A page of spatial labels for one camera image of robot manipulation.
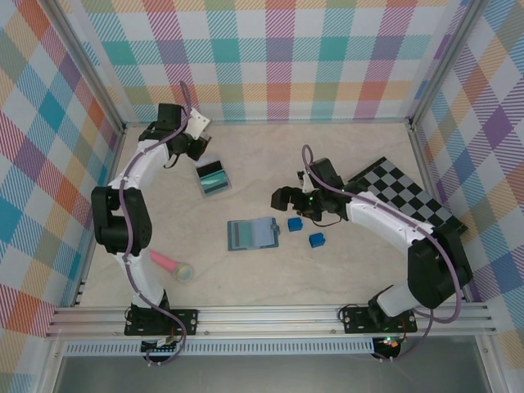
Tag black credit card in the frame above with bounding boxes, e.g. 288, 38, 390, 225
196, 161, 225, 176

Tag teal striped card packet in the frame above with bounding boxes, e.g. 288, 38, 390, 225
199, 170, 229, 188

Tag blue-grey card holder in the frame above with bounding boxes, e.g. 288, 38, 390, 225
226, 215, 283, 252

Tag teal credit card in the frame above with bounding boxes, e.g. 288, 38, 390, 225
237, 220, 256, 249

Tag black grey chessboard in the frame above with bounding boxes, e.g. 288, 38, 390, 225
346, 156, 468, 237

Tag pink toy microphone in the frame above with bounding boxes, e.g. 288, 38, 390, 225
149, 250, 196, 283

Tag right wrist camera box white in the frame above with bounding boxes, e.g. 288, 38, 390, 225
296, 169, 317, 194

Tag aluminium frame post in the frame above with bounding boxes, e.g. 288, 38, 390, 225
409, 0, 489, 128
47, 0, 126, 134

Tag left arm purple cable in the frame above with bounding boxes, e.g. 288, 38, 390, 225
120, 80, 189, 367

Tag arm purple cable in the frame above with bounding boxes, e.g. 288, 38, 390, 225
120, 80, 189, 367
301, 143, 462, 364

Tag aluminium mounting rail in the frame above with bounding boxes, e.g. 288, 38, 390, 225
44, 301, 499, 339

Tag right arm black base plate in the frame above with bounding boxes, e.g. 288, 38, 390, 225
339, 305, 418, 335

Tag slotted grey cable duct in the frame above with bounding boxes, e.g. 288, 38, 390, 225
63, 341, 380, 357

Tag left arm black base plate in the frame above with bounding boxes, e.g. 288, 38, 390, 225
124, 309, 201, 337

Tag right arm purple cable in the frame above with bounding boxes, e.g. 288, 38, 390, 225
301, 143, 462, 364

